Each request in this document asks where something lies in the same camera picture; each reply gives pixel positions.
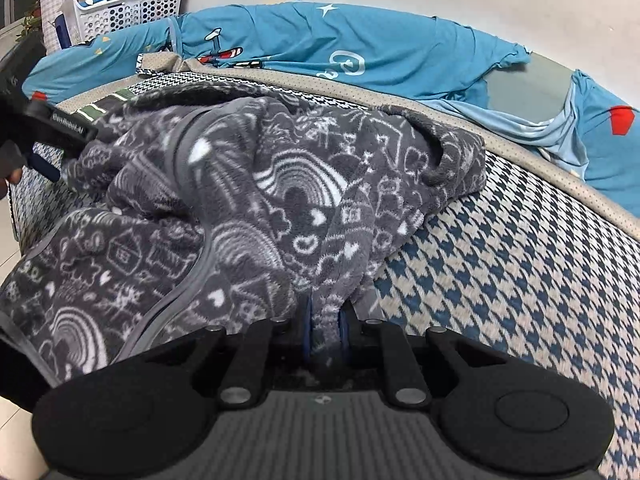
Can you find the blue airplane print bed cover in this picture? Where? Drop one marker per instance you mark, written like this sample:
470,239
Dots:
400,50

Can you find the white plastic basket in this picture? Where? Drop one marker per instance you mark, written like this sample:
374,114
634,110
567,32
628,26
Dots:
125,12

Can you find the grey doodle print fleece garment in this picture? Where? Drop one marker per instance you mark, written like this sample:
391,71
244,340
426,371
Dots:
240,200

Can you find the green striped folded garment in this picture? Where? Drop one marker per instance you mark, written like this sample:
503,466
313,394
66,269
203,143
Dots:
107,102

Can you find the person's left hand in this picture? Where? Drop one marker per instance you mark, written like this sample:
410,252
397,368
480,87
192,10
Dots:
14,177

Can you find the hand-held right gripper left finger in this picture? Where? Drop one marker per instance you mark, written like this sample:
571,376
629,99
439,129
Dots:
305,332

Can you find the grey cushion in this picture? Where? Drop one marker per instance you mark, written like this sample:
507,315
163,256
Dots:
530,85

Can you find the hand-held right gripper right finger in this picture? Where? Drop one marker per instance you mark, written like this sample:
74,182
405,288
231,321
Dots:
344,334

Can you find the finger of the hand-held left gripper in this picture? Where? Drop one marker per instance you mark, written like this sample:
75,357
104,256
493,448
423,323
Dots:
46,167

